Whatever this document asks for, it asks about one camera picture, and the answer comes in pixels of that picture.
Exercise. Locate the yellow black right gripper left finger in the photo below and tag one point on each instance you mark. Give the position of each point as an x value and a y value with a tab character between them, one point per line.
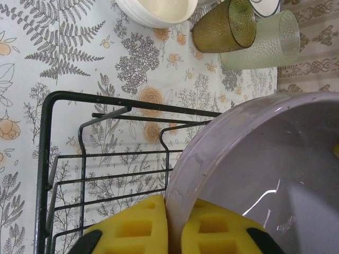
127	238

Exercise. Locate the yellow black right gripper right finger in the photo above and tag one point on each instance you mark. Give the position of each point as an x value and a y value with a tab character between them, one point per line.
212	238

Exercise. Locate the lilac ceramic bowl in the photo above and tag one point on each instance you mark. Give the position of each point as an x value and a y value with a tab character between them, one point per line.
265	148

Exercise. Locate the pale green textured glass tumbler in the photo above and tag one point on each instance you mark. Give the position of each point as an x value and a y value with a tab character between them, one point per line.
259	50

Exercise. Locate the amber textured glass tumbler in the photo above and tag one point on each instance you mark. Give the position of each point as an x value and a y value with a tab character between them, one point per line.
217	31

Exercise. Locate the cream ceramic bowl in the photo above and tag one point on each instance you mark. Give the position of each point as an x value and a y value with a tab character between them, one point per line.
159	12

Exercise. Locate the white plate with emblem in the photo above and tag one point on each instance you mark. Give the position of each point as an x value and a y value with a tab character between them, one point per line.
265	8

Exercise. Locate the floral tablecloth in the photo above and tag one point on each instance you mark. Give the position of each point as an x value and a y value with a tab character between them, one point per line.
79	66

